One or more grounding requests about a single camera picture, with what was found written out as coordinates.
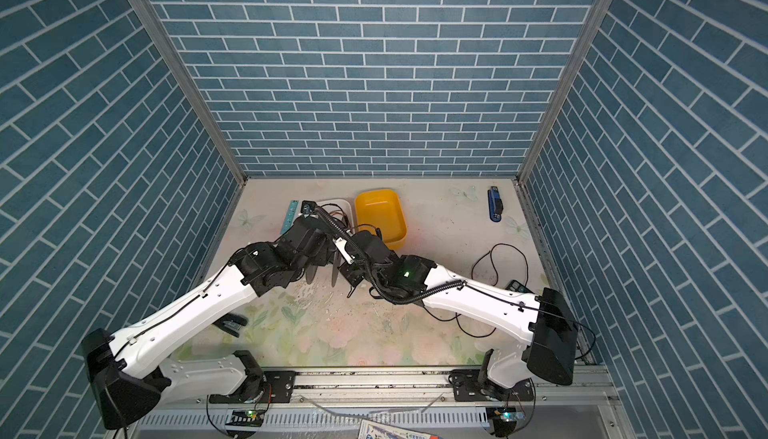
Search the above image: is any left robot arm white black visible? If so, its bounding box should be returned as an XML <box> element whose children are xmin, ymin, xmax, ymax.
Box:
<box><xmin>81</xmin><ymin>214</ymin><xmax>349</xmax><ymax>431</ymax></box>

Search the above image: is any right green circuit board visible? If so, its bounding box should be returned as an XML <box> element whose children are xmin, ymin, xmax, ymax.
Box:
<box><xmin>485</xmin><ymin>407</ymin><xmax>526</xmax><ymax>438</ymax></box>

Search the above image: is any yellow plastic tray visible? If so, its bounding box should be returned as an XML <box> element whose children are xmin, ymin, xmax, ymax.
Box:
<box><xmin>354</xmin><ymin>189</ymin><xmax>408</xmax><ymax>250</ymax></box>

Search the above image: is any printed paper sheet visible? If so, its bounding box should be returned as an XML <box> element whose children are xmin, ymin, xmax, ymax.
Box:
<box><xmin>357</xmin><ymin>420</ymin><xmax>440</xmax><ymax>439</ymax></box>

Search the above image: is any grey cable spool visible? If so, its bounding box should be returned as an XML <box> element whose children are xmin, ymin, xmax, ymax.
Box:
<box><xmin>304</xmin><ymin>246</ymin><xmax>343</xmax><ymax>287</ymax></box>

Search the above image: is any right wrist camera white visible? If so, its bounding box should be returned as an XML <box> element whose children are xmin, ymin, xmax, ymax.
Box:
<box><xmin>333</xmin><ymin>238</ymin><xmax>355</xmax><ymax>264</ymax></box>

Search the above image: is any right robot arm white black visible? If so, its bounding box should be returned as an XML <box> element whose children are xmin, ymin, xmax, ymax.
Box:
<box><xmin>334</xmin><ymin>230</ymin><xmax>586</xmax><ymax>389</ymax></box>

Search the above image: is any black cable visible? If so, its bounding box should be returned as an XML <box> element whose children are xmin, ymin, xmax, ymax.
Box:
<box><xmin>419</xmin><ymin>242</ymin><xmax>532</xmax><ymax>339</ymax></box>

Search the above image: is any black remote control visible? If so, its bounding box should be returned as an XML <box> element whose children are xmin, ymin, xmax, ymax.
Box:
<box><xmin>505</xmin><ymin>280</ymin><xmax>532</xmax><ymax>294</ymax></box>

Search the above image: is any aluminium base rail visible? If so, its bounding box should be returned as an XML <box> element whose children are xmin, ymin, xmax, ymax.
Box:
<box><xmin>111</xmin><ymin>366</ymin><xmax>635</xmax><ymax>438</ymax></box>

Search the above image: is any white plastic tray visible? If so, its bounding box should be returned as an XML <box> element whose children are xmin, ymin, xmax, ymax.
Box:
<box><xmin>317</xmin><ymin>198</ymin><xmax>355</xmax><ymax>228</ymax></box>

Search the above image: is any left green circuit board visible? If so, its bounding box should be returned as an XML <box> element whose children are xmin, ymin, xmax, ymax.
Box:
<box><xmin>225</xmin><ymin>409</ymin><xmax>266</xmax><ymax>428</ymax></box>

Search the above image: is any green circuit board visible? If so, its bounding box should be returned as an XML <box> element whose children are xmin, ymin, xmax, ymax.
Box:
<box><xmin>225</xmin><ymin>409</ymin><xmax>266</xmax><ymax>428</ymax></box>
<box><xmin>485</xmin><ymin>407</ymin><xmax>526</xmax><ymax>438</ymax></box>

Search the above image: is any blue stapler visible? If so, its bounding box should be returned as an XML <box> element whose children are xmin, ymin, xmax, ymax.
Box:
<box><xmin>487</xmin><ymin>186</ymin><xmax>504</xmax><ymax>223</ymax></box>

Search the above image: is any black stapler on table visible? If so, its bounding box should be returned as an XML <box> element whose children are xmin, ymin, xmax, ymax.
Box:
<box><xmin>213</xmin><ymin>313</ymin><xmax>249</xmax><ymax>338</ymax></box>

